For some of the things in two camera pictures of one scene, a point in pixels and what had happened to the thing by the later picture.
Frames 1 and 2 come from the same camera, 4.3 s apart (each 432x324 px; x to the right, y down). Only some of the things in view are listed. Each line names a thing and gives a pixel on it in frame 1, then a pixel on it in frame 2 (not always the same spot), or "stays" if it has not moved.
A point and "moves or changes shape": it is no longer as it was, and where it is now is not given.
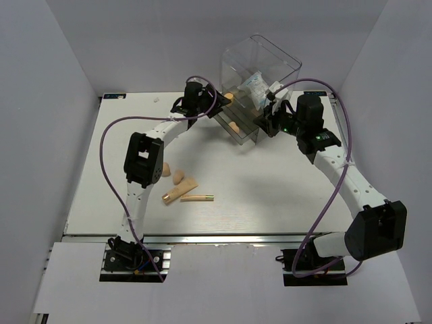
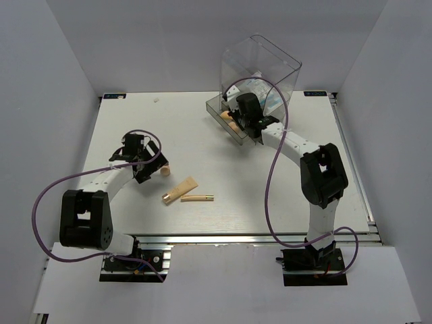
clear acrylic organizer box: [249, 67] stays
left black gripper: [219, 101] → [144, 175]
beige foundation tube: [179, 191] stays
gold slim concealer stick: [196, 198] stays
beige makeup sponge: [166, 171] stays
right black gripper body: [287, 121] → [244, 122]
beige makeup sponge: [234, 126] stays
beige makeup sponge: [229, 96] moves or changes shape
